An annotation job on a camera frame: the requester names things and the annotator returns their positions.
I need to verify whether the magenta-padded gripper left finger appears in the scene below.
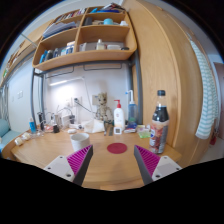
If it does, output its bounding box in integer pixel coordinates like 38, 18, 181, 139
43, 144, 94, 187

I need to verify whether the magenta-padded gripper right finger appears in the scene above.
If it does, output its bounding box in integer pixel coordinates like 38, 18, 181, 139
133, 144, 183, 186

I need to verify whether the dark drink bottle black cap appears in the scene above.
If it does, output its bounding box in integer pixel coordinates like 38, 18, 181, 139
148, 89, 170, 155

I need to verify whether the white speckled mug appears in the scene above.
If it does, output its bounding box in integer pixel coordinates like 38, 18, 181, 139
69, 132, 91, 153

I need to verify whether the green packet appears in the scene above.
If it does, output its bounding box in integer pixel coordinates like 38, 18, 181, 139
137, 130, 152, 139

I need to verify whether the small blue bottle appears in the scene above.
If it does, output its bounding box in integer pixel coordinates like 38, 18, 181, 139
28, 117, 38, 135

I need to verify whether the flat round red coaster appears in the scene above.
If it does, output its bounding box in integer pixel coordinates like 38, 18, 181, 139
106, 142, 128, 155

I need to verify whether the white crumpled cloth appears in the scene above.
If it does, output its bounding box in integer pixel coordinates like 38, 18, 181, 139
82, 119, 106, 134

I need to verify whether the small white digital clock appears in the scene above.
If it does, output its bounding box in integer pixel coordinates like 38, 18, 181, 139
113, 125, 123, 136

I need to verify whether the blue squeeze wash bottle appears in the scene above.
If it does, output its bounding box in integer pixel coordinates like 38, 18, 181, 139
125, 89, 139, 130

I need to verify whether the teal upholstered seat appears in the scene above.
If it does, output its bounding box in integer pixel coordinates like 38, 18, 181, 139
0, 118, 21, 148

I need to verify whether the white pump bottle red top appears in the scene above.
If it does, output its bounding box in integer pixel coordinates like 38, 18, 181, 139
113, 99, 126, 132

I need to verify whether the brown tree figure toy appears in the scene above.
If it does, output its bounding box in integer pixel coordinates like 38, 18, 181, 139
95, 92, 114, 123

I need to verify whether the green striped white towel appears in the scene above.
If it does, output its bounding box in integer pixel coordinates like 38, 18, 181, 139
189, 39, 220, 140

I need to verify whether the white light bar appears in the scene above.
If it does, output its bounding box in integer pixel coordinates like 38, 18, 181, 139
49, 77, 84, 87

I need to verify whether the wooden shelf unit with items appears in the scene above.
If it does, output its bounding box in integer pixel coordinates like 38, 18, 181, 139
32, 2, 138, 72

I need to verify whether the dark metal desk frame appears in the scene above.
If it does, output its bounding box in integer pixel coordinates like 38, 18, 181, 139
30, 49, 144, 127

